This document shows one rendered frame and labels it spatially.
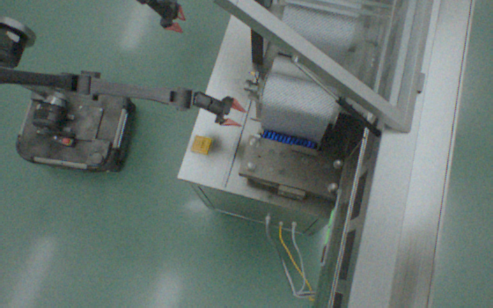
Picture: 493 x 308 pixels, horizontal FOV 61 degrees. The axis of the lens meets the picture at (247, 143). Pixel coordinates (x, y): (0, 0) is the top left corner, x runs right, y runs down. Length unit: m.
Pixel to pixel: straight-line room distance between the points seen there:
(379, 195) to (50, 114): 2.03
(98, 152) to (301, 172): 1.36
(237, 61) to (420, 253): 1.14
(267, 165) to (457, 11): 0.82
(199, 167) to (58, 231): 1.35
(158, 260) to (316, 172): 1.35
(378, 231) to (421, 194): 0.31
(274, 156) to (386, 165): 0.69
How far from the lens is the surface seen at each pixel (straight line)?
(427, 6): 1.17
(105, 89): 1.63
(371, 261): 0.95
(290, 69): 1.51
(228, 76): 1.88
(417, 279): 1.20
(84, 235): 2.81
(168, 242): 2.64
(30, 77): 1.60
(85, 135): 2.66
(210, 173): 1.73
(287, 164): 1.60
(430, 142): 1.28
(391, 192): 0.98
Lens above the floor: 2.58
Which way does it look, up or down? 73 degrees down
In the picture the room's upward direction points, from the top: 6 degrees counter-clockwise
